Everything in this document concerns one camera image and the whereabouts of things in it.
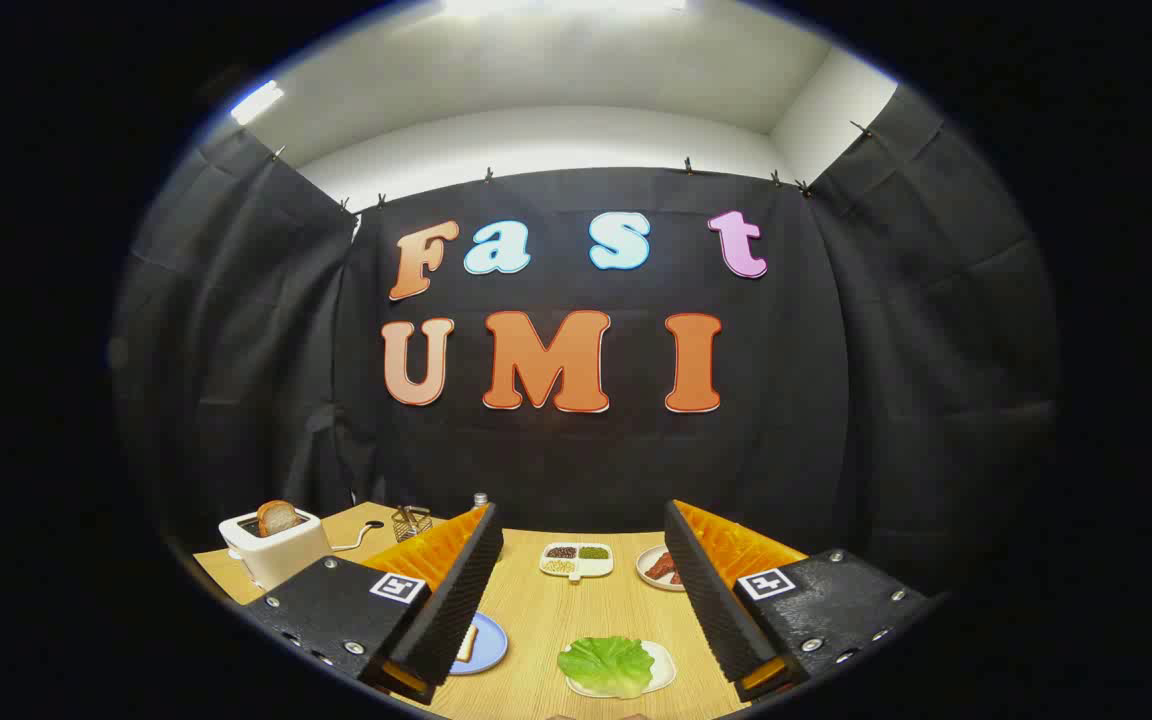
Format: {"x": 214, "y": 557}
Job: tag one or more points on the white toaster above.
{"x": 281, "y": 558}

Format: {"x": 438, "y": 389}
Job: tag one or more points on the toasted bread slice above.
{"x": 278, "y": 518}

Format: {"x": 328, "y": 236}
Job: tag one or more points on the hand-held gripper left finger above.
{"x": 456, "y": 600}

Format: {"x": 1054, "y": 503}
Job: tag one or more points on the white oval plate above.
{"x": 644, "y": 570}

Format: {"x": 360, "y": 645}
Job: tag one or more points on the black backdrop cloth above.
{"x": 556, "y": 460}

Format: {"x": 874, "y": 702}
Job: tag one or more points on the blue plate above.
{"x": 491, "y": 645}

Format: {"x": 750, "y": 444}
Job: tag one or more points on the brown meat piece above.
{"x": 660, "y": 565}

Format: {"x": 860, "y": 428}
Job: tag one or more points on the white divided dish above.
{"x": 596, "y": 568}

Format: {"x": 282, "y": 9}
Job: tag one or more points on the pile of yellow soybeans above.
{"x": 558, "y": 566}

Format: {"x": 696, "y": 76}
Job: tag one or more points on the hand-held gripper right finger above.
{"x": 711, "y": 600}

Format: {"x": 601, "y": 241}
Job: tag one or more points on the white square plate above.
{"x": 664, "y": 668}

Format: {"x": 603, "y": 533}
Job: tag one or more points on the pile of dark red beans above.
{"x": 561, "y": 552}

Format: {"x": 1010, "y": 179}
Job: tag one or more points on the ceiling light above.
{"x": 256, "y": 102}

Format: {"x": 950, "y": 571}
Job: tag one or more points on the green lettuce leaf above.
{"x": 606, "y": 662}

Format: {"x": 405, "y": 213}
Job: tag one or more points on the white bread slice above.
{"x": 466, "y": 645}

